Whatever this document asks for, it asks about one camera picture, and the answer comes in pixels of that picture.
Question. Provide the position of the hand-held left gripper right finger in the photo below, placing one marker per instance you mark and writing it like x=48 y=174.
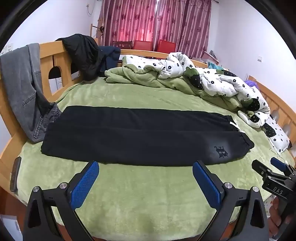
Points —
x=207 y=185

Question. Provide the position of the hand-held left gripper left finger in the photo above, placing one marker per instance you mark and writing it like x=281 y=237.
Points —
x=84 y=184

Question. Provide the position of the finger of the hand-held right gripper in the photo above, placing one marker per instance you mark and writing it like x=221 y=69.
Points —
x=261 y=169
x=278 y=164

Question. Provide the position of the black pants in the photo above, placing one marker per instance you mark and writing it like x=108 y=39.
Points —
x=138 y=136

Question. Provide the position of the person's right hand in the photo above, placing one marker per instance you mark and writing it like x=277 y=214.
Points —
x=274 y=220

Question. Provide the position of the green bed sheet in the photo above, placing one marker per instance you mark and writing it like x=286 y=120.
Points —
x=138 y=199

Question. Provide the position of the purple fluffy item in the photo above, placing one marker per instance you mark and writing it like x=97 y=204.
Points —
x=251 y=83

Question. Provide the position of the green and white floral quilt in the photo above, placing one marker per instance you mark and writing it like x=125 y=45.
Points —
x=215 y=81

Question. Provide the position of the grey jeans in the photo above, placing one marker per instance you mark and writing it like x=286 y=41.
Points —
x=20 y=88

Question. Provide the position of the black jacket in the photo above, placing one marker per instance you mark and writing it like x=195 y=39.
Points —
x=81 y=53

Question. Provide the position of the navy garment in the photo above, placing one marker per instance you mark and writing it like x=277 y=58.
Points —
x=111 y=55

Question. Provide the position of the red chair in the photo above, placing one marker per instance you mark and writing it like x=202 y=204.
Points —
x=142 y=45
x=166 y=46

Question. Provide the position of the dark wooden chair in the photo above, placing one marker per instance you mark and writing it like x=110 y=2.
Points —
x=122 y=44

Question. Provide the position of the wooden coat rack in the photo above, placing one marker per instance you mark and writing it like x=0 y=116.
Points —
x=98 y=30

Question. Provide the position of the red patterned curtain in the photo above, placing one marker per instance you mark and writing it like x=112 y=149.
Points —
x=138 y=20

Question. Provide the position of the wooden bed frame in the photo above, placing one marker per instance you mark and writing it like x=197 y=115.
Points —
x=46 y=60

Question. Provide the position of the white wall switch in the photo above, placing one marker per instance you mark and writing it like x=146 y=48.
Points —
x=6 y=49

